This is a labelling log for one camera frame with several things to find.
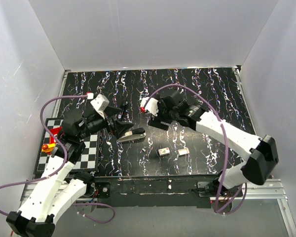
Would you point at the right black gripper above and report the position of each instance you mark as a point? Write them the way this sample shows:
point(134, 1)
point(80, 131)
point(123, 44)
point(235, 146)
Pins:
point(157, 123)

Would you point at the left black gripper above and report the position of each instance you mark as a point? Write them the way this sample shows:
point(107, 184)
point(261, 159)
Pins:
point(119, 127)

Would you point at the black stapler magazine part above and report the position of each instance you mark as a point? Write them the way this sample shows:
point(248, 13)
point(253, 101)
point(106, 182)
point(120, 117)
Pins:
point(124, 107)

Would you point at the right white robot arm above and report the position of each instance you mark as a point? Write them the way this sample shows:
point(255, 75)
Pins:
point(259, 154)

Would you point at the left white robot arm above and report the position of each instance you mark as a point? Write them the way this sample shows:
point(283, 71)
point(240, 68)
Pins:
point(38, 215)

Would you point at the white staple box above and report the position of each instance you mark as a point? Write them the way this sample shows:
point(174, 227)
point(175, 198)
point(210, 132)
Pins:
point(163, 151)

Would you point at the open staple box tray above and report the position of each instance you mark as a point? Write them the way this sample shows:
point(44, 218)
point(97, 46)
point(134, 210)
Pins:
point(183, 152)

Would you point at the black white checkerboard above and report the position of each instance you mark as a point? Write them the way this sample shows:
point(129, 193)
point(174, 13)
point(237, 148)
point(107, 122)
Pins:
point(88, 160)

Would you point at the red toy house block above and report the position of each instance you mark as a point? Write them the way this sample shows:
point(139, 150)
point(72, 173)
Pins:
point(55, 132)

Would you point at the orange toy car base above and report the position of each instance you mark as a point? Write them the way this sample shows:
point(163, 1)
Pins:
point(48, 148)

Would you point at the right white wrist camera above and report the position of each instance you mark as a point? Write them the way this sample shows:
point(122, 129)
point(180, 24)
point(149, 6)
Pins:
point(149, 105)

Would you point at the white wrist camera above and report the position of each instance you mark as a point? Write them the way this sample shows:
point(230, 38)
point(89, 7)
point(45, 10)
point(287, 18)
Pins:
point(149, 105)
point(99, 103)

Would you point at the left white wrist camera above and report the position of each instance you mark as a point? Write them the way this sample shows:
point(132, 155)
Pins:
point(99, 103)

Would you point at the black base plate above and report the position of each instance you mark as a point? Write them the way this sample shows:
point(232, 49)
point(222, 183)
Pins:
point(151, 191)

